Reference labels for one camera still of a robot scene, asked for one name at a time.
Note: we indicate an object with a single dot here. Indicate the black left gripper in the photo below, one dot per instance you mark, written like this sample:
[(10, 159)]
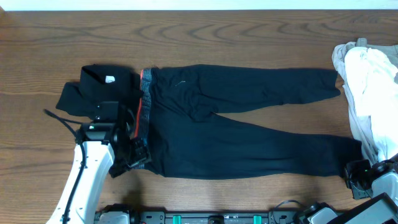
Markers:
[(137, 152)]

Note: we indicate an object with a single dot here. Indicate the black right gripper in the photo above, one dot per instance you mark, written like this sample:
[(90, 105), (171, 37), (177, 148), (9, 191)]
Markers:
[(351, 168)]

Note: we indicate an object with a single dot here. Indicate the dark navy leggings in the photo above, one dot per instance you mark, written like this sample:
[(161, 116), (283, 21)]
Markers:
[(183, 118)]

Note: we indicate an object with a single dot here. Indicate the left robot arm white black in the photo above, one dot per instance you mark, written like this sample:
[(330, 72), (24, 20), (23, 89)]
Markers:
[(101, 149)]

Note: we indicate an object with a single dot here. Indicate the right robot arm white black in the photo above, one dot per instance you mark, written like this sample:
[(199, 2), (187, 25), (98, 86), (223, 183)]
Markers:
[(377, 183)]

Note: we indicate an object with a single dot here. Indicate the beige grey garment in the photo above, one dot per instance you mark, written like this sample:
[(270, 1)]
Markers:
[(360, 125)]

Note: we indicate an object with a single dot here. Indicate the folded black polo shirt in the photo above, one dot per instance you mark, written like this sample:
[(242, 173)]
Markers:
[(99, 83)]

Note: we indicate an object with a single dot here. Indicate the white crumpled garment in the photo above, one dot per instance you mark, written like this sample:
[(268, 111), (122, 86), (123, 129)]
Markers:
[(370, 77)]

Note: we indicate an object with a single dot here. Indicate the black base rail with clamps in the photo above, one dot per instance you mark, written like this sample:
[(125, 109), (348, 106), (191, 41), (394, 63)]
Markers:
[(289, 211)]

